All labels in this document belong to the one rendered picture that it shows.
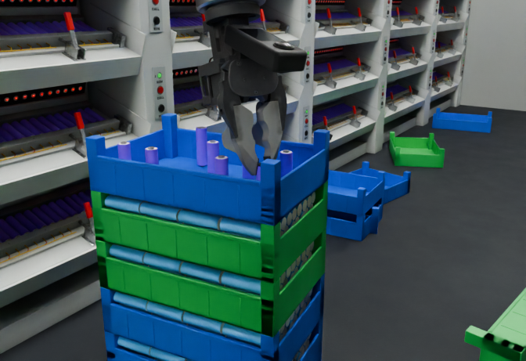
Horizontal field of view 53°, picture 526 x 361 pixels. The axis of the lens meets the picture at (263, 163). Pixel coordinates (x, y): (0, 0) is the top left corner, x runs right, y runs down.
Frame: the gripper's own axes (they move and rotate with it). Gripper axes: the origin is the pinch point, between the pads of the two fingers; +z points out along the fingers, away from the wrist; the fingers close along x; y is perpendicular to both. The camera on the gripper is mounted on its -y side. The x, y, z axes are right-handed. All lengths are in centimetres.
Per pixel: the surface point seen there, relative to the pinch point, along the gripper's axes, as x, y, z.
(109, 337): 15.7, 28.2, 25.1
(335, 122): -109, 113, -1
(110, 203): 14.1, 20.8, 3.3
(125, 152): 11.2, 19.1, -3.8
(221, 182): 5.0, 2.7, 1.6
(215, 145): -0.2, 12.5, -2.9
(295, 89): -72, 87, -15
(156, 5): -13, 55, -35
